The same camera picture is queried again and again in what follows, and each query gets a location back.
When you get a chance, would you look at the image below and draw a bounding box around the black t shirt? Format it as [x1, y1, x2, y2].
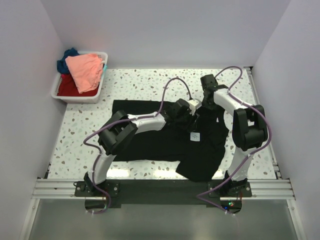
[114, 106, 229, 182]

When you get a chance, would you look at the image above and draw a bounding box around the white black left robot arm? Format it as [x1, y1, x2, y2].
[83, 98, 202, 196]

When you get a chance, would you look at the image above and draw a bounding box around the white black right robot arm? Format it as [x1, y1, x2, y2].
[200, 74, 268, 197]

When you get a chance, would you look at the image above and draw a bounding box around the white plastic laundry basket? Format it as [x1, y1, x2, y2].
[51, 51, 108, 104]

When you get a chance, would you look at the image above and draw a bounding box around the teal t shirt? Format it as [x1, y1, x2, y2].
[103, 64, 108, 72]

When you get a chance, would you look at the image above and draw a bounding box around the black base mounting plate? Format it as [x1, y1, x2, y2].
[73, 179, 253, 213]

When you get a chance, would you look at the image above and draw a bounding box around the salmon pink t shirt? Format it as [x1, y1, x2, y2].
[65, 53, 105, 94]

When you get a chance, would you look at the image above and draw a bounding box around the red t shirt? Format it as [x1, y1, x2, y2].
[57, 74, 98, 97]

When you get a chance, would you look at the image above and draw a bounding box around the blue t shirt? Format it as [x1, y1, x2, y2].
[56, 47, 80, 74]

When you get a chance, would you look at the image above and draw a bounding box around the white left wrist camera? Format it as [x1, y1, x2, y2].
[187, 99, 202, 114]

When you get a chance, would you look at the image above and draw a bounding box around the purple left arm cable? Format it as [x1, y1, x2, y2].
[83, 77, 193, 214]

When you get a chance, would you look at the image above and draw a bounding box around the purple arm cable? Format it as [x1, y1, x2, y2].
[196, 65, 273, 210]
[83, 77, 193, 214]

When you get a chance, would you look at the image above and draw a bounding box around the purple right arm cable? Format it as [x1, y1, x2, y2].
[196, 65, 273, 210]

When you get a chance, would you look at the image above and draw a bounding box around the aluminium right side rail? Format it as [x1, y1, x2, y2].
[244, 66, 283, 180]

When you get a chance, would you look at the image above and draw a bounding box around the aluminium front rail frame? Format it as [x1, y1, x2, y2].
[31, 179, 295, 200]

